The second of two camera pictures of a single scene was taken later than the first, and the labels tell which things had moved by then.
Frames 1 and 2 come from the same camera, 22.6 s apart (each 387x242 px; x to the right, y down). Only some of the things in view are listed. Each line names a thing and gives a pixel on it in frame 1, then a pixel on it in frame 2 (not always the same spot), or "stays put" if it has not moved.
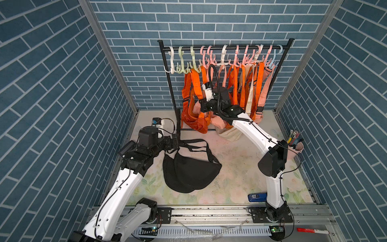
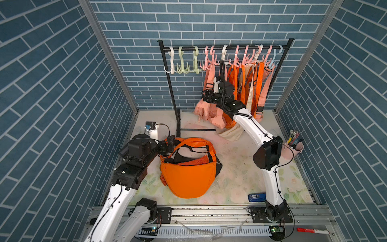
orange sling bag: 192,89 → 189,179
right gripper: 203,104 → 209,96
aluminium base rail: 302,223 stays put
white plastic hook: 171,53 stays put
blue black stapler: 257,197 stays put
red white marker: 314,231 stays put
